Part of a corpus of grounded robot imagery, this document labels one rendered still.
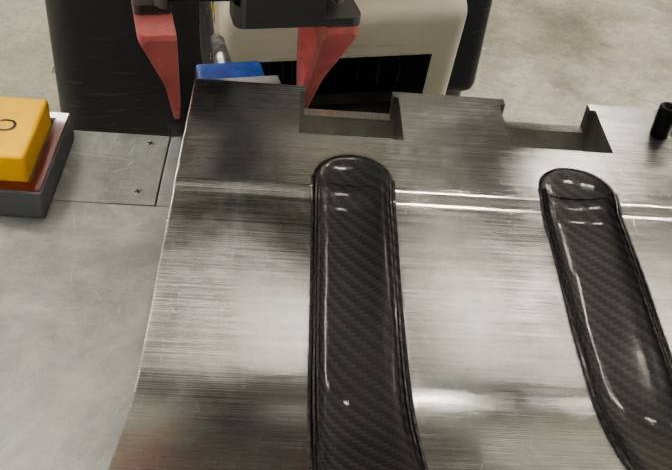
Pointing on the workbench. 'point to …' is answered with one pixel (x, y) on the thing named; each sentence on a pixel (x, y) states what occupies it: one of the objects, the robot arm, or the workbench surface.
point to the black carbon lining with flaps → (660, 361)
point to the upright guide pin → (661, 127)
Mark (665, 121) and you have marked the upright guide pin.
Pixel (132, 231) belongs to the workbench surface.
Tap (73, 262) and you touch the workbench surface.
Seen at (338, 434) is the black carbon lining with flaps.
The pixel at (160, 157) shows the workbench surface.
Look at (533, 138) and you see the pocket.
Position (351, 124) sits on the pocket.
